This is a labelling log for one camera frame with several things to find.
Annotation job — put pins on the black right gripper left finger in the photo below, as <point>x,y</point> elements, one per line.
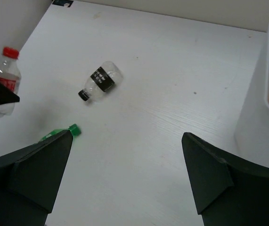
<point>30,179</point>

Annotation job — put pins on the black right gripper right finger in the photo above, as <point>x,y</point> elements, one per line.
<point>227,190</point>

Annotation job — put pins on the red label clear bottle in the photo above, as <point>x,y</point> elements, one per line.
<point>10,76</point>

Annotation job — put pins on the green plastic bottle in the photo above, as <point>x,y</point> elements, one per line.
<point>74,130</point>

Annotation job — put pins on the white octagonal plastic bin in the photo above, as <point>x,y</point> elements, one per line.
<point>252,130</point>

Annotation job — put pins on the dark label sticker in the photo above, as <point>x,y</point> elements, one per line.
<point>63,3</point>

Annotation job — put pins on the black label clear bottle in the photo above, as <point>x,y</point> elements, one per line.
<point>101,82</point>

